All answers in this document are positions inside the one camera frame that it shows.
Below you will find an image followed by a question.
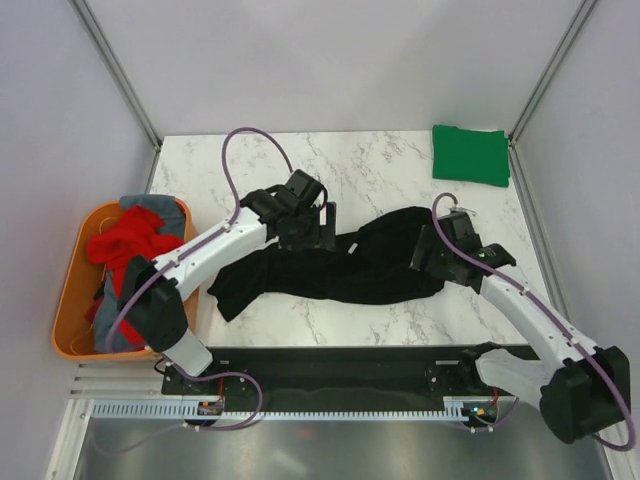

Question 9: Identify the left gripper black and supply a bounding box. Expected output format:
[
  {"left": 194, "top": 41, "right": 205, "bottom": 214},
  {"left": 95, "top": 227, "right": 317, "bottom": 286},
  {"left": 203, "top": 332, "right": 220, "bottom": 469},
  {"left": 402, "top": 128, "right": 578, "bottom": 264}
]
[{"left": 279, "top": 202, "right": 335, "bottom": 252}]

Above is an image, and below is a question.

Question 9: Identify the black t shirt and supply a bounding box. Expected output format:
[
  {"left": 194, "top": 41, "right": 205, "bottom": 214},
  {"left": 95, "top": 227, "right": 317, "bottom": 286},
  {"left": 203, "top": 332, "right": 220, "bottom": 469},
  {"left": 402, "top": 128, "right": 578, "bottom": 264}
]
[{"left": 207, "top": 206, "right": 445, "bottom": 322}]

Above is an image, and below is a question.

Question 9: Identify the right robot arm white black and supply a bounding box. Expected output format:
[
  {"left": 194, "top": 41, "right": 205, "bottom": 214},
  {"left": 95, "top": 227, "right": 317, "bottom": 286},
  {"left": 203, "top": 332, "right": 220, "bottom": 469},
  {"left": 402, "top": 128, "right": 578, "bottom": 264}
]
[{"left": 410, "top": 210, "right": 636, "bottom": 451}]

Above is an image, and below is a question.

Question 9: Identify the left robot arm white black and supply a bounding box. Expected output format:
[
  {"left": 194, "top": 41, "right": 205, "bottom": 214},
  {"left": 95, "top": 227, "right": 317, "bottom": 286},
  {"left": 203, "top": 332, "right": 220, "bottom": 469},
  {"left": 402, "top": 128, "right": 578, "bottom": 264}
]
[{"left": 117, "top": 170, "right": 336, "bottom": 393}]

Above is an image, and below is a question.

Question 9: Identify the folded green t shirt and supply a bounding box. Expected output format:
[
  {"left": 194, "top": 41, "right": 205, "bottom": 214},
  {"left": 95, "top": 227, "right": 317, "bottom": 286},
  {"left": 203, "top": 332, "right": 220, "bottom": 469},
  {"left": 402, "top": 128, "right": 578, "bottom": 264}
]
[{"left": 431, "top": 125, "right": 510, "bottom": 188}]

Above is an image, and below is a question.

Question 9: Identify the red t shirt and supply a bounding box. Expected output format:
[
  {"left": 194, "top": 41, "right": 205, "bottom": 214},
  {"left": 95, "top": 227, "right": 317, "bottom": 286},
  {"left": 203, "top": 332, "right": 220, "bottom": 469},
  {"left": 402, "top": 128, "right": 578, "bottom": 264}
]
[{"left": 83, "top": 205, "right": 184, "bottom": 346}]

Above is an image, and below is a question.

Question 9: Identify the grey t shirt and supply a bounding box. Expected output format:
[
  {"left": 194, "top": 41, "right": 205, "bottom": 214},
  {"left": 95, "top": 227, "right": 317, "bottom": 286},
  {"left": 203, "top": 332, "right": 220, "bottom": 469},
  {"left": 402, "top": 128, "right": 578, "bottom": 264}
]
[{"left": 92, "top": 194, "right": 189, "bottom": 354}]

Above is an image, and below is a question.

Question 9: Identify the orange plastic basket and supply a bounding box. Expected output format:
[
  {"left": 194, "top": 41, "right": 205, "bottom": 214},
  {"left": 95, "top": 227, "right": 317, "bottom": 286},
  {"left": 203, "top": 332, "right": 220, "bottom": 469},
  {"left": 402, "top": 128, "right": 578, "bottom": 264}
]
[{"left": 52, "top": 199, "right": 196, "bottom": 361}]

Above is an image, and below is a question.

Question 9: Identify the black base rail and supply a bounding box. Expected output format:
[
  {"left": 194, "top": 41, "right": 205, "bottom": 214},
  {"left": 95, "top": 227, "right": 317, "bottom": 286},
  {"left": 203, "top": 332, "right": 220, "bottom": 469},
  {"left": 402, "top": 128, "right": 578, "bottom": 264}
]
[{"left": 159, "top": 344, "right": 536, "bottom": 416}]

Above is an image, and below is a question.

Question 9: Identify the white slotted cable duct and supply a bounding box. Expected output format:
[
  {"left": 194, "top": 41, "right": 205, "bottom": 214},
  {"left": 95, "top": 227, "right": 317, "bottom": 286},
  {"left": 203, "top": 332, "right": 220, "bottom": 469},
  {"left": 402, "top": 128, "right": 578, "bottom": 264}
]
[{"left": 91, "top": 398, "right": 478, "bottom": 422}]

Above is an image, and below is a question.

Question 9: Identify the left aluminium frame post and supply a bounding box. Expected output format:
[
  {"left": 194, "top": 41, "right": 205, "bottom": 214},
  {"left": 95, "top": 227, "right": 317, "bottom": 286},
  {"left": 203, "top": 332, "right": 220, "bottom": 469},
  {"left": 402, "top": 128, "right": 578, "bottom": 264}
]
[{"left": 69, "top": 0, "right": 162, "bottom": 152}]

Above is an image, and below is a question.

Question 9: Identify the aluminium frame post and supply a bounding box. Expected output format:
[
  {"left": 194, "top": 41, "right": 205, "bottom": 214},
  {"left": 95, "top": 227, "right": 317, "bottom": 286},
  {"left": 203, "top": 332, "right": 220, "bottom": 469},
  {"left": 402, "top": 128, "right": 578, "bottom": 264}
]
[
  {"left": 508, "top": 0, "right": 600, "bottom": 148},
  {"left": 69, "top": 0, "right": 162, "bottom": 152}
]

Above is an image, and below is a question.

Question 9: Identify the right aluminium frame post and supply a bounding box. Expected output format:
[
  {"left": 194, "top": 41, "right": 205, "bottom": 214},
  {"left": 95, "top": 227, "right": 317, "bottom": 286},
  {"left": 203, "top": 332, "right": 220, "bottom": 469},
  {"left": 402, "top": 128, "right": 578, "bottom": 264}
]
[{"left": 508, "top": 0, "right": 600, "bottom": 148}]

